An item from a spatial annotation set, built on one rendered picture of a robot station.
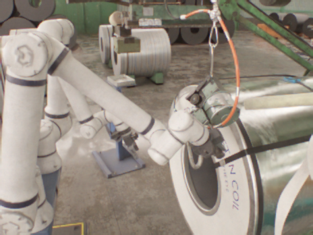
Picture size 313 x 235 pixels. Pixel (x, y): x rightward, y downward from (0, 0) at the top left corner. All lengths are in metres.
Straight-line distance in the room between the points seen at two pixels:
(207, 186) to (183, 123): 1.24
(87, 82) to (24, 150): 0.32
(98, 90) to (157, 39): 5.63
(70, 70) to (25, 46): 0.23
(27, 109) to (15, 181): 0.26
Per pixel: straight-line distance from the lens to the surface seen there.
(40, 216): 1.32
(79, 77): 0.98
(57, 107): 1.71
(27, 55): 0.80
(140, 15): 1.97
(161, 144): 0.97
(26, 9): 12.37
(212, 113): 1.22
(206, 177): 2.15
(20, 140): 0.91
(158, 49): 6.49
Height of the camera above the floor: 1.81
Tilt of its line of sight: 23 degrees down
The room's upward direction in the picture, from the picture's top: straight up
